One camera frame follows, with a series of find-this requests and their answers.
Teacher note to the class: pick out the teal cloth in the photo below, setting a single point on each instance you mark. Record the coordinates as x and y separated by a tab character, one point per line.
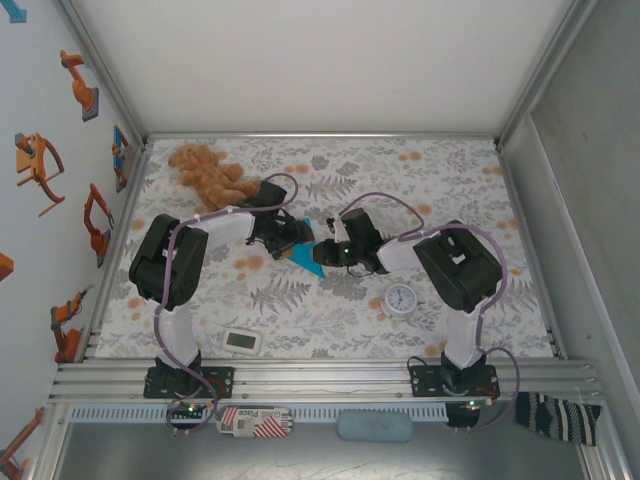
306	257

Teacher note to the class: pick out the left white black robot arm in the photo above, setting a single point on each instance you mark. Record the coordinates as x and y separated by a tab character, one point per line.
150	270

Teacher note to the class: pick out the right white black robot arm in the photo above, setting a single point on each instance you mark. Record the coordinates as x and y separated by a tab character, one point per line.
460	280

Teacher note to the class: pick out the floral tablecloth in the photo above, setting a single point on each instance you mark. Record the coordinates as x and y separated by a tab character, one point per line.
300	310

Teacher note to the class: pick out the brown teddy bear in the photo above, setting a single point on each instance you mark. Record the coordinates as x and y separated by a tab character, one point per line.
210	175

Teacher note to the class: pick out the white alarm clock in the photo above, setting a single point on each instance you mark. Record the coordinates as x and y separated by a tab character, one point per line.
400	300

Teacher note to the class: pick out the white digital timer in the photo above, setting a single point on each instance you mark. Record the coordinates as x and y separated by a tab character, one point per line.
241	341

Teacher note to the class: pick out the red white striped package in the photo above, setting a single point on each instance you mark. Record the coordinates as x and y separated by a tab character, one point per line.
255	422

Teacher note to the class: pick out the grey blue sponge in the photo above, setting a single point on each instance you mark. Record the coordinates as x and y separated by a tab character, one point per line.
375	426

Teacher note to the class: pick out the small green circuit board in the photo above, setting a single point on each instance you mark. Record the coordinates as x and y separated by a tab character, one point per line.
187	411
475	405

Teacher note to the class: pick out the black white striped sock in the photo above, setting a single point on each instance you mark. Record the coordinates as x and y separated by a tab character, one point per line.
555	417

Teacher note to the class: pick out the aluminium mounting rail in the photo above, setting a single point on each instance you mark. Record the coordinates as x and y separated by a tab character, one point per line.
320	375

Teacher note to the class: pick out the aluminium enclosure frame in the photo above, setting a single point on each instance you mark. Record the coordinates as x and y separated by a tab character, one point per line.
450	135

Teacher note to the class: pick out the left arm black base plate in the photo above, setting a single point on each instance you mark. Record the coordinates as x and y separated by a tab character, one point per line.
225	382

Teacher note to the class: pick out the blue orange wall decal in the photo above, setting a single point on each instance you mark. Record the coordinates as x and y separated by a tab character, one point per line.
120	155

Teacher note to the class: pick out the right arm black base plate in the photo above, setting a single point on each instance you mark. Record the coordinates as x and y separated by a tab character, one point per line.
422	382

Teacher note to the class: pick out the orange claw wall decal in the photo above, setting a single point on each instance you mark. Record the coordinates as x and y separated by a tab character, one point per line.
27	160

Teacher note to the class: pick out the orange block wall decal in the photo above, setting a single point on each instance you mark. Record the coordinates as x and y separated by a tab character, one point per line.
4	267

